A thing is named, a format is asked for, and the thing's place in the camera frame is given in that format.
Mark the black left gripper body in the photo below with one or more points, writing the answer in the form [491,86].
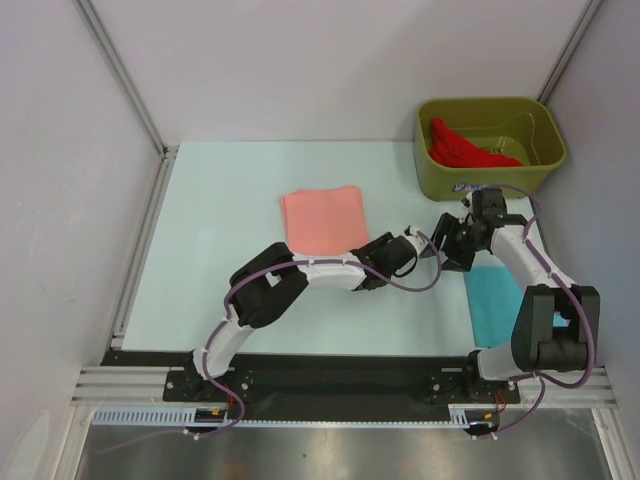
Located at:
[377,242]

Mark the left aluminium corner post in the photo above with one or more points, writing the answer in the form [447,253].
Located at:
[125,82]

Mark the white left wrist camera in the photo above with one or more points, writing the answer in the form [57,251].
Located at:
[418,240]

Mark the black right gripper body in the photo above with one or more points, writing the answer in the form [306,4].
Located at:
[460,242]

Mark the pink t shirt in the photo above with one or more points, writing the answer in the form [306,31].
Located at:
[324,222]

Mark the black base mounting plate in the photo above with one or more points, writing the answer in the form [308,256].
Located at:
[325,388]

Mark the red t shirt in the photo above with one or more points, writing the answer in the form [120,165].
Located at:
[451,150]

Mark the folded blue t shirt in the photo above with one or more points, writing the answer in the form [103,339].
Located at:
[494,299]

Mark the right aluminium corner post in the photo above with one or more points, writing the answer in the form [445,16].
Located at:
[578,33]

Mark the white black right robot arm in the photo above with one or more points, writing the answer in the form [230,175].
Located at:
[554,338]

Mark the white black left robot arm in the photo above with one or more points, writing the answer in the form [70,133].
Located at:
[268,285]

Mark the white slotted cable duct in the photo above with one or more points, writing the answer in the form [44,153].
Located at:
[200,417]

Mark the olive green plastic bin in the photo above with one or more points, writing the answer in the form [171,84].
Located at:
[517,127]

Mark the aluminium corner post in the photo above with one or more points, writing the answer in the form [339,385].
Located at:
[578,33]
[125,82]

